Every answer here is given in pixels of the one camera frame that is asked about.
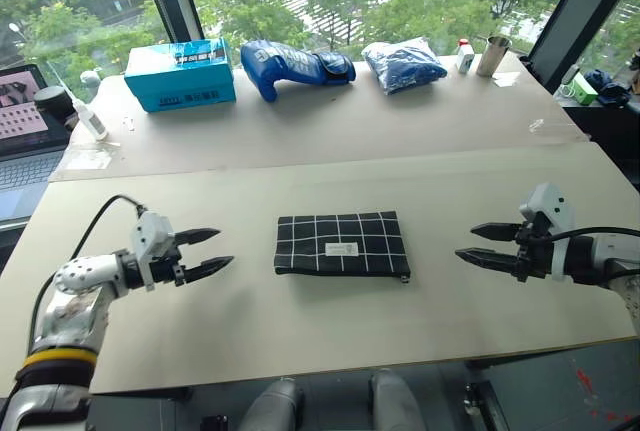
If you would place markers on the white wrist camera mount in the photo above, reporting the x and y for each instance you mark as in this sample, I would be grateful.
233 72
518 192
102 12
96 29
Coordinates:
550 203
150 233

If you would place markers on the grey rounded shape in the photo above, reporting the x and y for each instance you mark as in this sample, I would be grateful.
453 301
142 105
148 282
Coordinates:
395 403

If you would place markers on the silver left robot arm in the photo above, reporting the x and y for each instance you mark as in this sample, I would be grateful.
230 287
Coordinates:
75 301

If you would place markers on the dark rounded shape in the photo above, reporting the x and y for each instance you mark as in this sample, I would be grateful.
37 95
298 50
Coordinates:
275 408

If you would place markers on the small white rounded object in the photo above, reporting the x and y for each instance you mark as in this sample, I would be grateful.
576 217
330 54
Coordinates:
90 77

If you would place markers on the blue cloth in plastic bag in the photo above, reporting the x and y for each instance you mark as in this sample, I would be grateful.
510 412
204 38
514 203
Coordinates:
402 66

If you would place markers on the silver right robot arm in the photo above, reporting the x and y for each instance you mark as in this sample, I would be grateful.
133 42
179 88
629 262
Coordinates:
595 258

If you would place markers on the light blue cardboard box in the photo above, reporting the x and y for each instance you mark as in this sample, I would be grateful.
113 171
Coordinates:
180 76

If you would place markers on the small white red-capped bottle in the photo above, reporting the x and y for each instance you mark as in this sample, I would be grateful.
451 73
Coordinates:
464 57

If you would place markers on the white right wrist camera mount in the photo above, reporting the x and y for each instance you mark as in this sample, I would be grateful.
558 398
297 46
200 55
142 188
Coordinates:
550 203

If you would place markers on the metal cup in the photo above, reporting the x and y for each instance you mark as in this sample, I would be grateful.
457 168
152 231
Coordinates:
491 57

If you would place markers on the clear plastic wrap scrap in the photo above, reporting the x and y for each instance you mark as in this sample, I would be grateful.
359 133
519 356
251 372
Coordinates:
550 126

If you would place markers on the white squeeze bottle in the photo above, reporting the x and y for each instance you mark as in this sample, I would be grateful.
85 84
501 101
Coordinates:
92 123

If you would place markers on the blue boxing glove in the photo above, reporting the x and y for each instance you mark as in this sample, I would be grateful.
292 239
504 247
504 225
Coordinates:
285 63

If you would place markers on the black wide window frame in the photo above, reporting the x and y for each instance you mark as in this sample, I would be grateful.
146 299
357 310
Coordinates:
575 16

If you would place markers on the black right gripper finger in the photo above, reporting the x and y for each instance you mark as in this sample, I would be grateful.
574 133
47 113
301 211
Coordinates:
497 231
487 259

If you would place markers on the black grid-pattern pouch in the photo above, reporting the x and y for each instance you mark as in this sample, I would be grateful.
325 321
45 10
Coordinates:
340 246

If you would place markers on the dark blue cloth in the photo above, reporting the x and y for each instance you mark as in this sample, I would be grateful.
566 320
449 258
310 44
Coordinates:
607 86

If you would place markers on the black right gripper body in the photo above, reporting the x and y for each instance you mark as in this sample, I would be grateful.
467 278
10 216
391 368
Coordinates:
532 256

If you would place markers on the clear flat plastic bag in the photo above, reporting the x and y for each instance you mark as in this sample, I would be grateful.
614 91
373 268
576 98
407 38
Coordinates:
90 157

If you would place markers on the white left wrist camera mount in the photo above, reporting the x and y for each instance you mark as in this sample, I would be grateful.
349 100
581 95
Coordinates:
150 233

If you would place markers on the small white scrap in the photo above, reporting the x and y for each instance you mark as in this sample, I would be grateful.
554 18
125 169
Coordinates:
128 123

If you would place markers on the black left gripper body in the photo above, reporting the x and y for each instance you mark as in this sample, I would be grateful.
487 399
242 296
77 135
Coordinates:
167 271

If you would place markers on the green and white box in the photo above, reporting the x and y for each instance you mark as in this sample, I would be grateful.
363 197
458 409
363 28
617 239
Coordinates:
584 88

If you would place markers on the grey laptop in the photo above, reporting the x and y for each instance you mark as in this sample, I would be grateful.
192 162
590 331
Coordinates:
25 161

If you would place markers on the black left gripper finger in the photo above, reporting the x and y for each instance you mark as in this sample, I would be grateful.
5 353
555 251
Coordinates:
197 237
210 268

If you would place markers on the black round speaker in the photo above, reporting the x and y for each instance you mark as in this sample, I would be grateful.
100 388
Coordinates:
52 101

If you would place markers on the black side table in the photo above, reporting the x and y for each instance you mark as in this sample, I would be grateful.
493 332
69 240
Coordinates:
605 126

